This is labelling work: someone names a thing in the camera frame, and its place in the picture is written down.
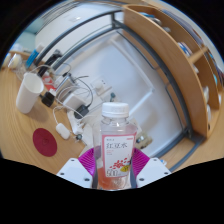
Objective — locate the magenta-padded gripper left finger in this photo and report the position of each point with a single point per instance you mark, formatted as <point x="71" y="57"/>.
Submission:
<point x="73" y="171"/>

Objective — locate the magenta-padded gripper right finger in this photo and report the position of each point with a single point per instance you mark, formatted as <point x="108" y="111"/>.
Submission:
<point x="153" y="171"/>

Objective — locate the clear bottle with pink drink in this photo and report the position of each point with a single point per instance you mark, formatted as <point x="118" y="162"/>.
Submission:
<point x="115" y="150"/>

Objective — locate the beige robot figurine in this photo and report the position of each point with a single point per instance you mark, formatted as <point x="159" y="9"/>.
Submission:
<point x="144" y="140"/>

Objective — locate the white box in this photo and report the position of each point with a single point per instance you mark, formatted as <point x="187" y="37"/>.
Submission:
<point x="87" y="135"/>

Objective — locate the flat round red coaster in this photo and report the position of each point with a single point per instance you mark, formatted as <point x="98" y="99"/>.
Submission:
<point x="45" y="142"/>

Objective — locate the small white earbuds case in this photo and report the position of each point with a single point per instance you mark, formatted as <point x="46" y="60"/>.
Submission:
<point x="62" y="131"/>

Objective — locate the black power adapter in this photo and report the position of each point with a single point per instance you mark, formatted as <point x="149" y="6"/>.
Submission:
<point x="81" y="111"/>

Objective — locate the white power adapter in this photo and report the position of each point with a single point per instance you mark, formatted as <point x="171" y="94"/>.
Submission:
<point x="72" y="100"/>

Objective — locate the small black block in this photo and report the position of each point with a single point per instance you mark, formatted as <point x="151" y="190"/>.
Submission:
<point x="48" y="99"/>

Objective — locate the white paper cup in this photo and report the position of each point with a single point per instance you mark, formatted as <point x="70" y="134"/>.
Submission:
<point x="28" y="95"/>

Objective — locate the wooden shelf unit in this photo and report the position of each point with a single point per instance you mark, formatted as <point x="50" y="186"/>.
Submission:
<point x="173" y="60"/>

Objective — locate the black electric shaver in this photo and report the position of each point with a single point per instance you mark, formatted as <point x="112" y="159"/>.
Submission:
<point x="51" y="59"/>

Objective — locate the blue tube white cap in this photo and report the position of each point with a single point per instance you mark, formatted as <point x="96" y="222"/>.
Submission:
<point x="32" y="59"/>

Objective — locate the round cream tape roll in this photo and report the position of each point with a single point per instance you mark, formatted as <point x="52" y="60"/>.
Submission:
<point x="15" y="61"/>

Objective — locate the grey metal desk frame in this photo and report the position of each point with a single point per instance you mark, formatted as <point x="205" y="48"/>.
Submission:
<point x="166" y="76"/>

